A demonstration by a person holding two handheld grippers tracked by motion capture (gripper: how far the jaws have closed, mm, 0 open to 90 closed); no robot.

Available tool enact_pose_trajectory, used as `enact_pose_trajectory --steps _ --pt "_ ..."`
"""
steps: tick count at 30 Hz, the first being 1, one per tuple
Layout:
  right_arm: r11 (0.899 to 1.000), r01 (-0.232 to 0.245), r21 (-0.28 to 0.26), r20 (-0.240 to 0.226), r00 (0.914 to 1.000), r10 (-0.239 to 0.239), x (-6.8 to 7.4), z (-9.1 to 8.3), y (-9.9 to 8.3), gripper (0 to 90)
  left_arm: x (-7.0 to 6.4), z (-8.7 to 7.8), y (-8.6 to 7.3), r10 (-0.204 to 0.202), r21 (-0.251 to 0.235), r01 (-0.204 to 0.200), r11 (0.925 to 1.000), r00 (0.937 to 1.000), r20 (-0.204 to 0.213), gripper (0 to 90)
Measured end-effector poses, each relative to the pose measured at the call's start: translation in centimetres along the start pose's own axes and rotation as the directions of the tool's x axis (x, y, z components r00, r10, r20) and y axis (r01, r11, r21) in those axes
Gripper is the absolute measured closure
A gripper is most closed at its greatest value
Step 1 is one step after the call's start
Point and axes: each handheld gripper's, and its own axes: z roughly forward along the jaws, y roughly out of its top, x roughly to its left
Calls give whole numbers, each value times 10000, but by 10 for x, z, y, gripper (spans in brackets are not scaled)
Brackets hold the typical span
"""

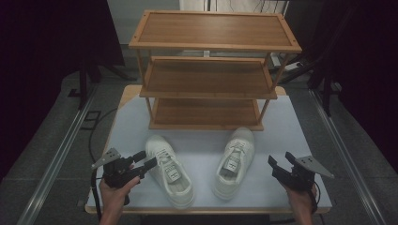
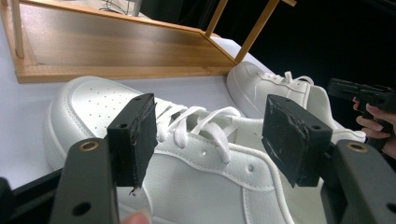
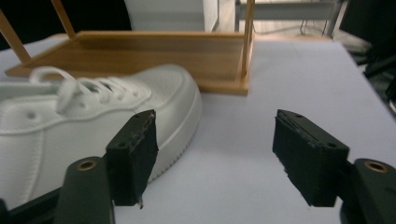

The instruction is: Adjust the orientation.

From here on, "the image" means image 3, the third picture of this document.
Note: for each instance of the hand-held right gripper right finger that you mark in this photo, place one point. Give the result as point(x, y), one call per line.
point(308, 158)

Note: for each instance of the white sneaker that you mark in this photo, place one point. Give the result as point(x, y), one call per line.
point(77, 124)

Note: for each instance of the black equipment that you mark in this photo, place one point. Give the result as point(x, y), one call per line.
point(376, 46)

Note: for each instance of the wooden shoe rack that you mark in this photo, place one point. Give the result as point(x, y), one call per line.
point(149, 56)

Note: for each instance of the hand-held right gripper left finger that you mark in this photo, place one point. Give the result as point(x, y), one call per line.
point(132, 161)

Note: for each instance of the metal table frame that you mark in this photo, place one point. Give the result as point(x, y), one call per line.
point(286, 12)

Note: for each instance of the white cabinet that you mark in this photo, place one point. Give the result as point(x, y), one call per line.
point(168, 15)

